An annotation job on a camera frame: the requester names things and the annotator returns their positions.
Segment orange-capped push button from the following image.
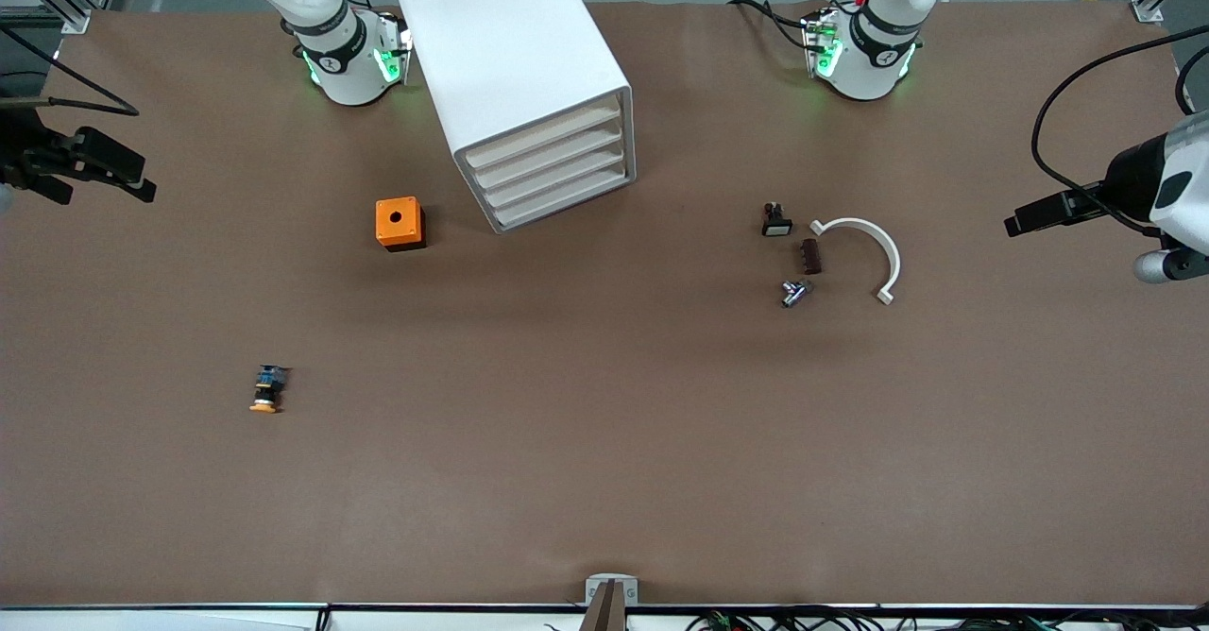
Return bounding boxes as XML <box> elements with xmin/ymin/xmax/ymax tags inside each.
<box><xmin>249</xmin><ymin>364</ymin><xmax>292</xmax><ymax>415</ymax></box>

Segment white semicircular pipe clamp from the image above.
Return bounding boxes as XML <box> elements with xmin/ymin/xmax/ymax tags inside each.
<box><xmin>809</xmin><ymin>217</ymin><xmax>902</xmax><ymax>307</ymax></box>

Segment orange box with black base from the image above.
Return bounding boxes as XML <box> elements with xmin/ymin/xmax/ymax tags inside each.
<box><xmin>375</xmin><ymin>196</ymin><xmax>427</xmax><ymax>253</ymax></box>

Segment black table edge strip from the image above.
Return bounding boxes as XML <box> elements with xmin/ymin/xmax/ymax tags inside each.
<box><xmin>0</xmin><ymin>601</ymin><xmax>1209</xmax><ymax>613</ymax></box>

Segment brown table mat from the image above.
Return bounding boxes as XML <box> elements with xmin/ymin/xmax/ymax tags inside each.
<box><xmin>0</xmin><ymin>0</ymin><xmax>1209</xmax><ymax>610</ymax></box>

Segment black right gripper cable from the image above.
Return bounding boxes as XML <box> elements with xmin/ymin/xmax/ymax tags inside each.
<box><xmin>0</xmin><ymin>25</ymin><xmax>141</xmax><ymax>117</ymax></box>

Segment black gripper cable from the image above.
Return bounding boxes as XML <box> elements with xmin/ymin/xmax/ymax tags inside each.
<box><xmin>0</xmin><ymin>25</ymin><xmax>141</xmax><ymax>117</ymax></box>
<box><xmin>1031</xmin><ymin>31</ymin><xmax>1209</xmax><ymax>235</ymax></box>

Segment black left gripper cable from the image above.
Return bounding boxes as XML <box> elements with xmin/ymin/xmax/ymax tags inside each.
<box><xmin>1031</xmin><ymin>31</ymin><xmax>1209</xmax><ymax>235</ymax></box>

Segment black left base cable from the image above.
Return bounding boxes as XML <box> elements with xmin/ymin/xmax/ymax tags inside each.
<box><xmin>727</xmin><ymin>0</ymin><xmax>815</xmax><ymax>51</ymax></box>

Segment grey metal bracket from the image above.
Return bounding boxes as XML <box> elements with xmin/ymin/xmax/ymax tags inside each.
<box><xmin>585</xmin><ymin>572</ymin><xmax>639</xmax><ymax>606</ymax></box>

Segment brown camera support post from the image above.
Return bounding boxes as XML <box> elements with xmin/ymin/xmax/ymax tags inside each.
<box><xmin>578</xmin><ymin>580</ymin><xmax>629</xmax><ymax>631</ymax></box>

